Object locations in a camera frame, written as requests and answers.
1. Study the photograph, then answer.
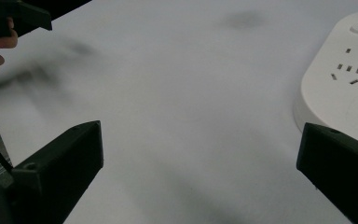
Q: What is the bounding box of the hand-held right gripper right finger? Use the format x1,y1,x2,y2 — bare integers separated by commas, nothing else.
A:
296,121,358,224

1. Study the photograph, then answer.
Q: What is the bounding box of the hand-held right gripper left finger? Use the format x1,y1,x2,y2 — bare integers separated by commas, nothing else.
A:
10,119,104,224

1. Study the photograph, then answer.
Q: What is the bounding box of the white power strip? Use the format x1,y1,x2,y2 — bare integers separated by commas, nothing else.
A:
293,7,358,151

